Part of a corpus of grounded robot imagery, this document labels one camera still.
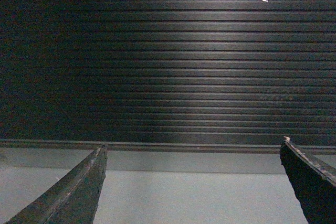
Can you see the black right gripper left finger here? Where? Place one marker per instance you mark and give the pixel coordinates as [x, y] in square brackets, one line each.
[74, 198]

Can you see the black checkout counter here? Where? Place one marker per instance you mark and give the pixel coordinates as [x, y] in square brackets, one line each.
[183, 85]

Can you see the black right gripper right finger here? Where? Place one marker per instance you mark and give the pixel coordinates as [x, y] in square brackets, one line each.
[312, 180]

